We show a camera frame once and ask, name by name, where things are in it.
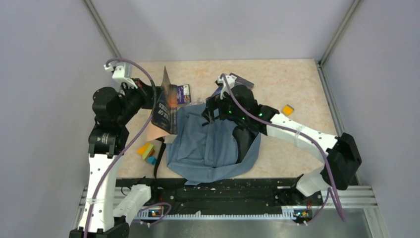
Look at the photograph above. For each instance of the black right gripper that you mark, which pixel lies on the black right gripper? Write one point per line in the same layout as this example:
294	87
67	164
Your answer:
209	112

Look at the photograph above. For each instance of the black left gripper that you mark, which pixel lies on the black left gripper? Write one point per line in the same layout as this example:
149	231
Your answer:
144	90

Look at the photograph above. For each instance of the dark blue paperback book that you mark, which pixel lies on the dark blue paperback book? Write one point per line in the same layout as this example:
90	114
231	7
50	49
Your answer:
239	81

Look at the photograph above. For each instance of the brown cover book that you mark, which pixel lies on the brown cover book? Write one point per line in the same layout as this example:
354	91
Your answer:
164	120

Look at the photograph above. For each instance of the purple cover book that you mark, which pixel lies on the purple cover book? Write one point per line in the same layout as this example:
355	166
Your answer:
183	94

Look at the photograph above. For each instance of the blue grey backpack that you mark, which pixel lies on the blue grey backpack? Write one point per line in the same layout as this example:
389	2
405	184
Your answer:
204	152

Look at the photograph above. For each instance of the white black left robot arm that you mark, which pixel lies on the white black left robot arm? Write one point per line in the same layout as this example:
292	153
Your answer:
140	193

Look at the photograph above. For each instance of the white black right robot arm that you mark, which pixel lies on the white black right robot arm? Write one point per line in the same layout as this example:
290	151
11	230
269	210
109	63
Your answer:
339	154

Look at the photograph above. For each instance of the floral patterned small item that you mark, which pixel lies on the floral patterned small item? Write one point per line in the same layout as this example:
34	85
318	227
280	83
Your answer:
196	102

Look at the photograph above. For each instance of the yellow grey eraser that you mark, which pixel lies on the yellow grey eraser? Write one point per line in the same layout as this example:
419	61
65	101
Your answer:
287	110

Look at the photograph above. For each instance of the colourful puzzle cube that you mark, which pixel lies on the colourful puzzle cube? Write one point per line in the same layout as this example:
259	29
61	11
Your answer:
147	152

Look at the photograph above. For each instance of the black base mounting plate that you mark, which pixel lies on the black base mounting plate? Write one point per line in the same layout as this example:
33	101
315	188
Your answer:
237	196

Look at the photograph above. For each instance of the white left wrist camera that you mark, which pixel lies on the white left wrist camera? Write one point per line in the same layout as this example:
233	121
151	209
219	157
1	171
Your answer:
121	73

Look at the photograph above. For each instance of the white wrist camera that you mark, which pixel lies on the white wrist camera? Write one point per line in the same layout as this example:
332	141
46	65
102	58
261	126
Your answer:
226	83
121	73

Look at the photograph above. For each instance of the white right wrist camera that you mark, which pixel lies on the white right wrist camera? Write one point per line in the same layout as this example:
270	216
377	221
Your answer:
226	83

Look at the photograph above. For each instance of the metal frame rail left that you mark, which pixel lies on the metal frame rail left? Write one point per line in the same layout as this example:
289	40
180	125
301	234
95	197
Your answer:
106	146

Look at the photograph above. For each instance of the aluminium front rail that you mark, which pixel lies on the aluminium front rail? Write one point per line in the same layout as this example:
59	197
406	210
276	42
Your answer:
161	210

